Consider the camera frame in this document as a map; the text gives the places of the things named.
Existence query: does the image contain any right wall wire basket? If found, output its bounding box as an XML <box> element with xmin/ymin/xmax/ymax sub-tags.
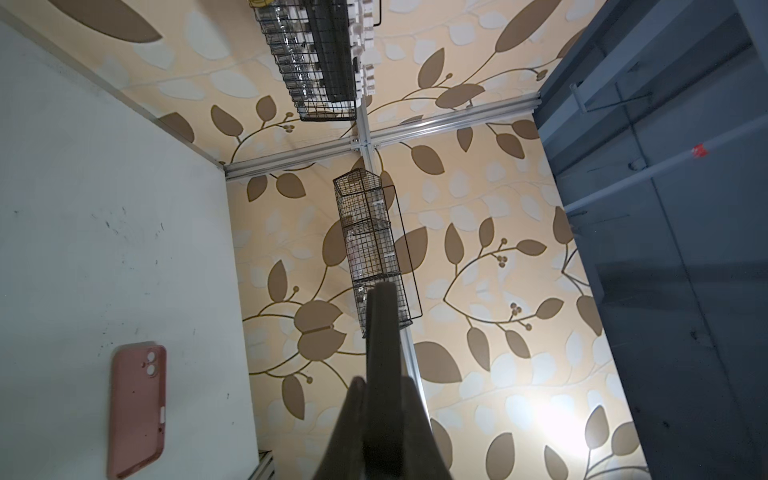
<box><xmin>334</xmin><ymin>168</ymin><xmax>428</xmax><ymax>335</ymax></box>

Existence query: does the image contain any phone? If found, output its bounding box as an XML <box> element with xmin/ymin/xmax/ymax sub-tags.
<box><xmin>363</xmin><ymin>282</ymin><xmax>403</xmax><ymax>479</ymax></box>

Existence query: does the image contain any wall wire basket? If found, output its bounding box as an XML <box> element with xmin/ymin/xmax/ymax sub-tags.
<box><xmin>334</xmin><ymin>168</ymin><xmax>428</xmax><ymax>335</ymax></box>
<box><xmin>249</xmin><ymin>0</ymin><xmax>381</xmax><ymax>122</ymax></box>

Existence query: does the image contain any pink phone case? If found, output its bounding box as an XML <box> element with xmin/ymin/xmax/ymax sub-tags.
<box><xmin>107</xmin><ymin>342</ymin><xmax>167</xmax><ymax>479</ymax></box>

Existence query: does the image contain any back wall wire basket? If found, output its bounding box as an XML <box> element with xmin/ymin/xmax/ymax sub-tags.
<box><xmin>249</xmin><ymin>0</ymin><xmax>381</xmax><ymax>122</ymax></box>

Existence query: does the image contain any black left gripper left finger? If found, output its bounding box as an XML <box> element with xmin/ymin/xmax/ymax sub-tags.
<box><xmin>314</xmin><ymin>377</ymin><xmax>366</xmax><ymax>480</ymax></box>

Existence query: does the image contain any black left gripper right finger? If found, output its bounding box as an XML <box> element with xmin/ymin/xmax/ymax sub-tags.
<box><xmin>401</xmin><ymin>377</ymin><xmax>451</xmax><ymax>479</ymax></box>

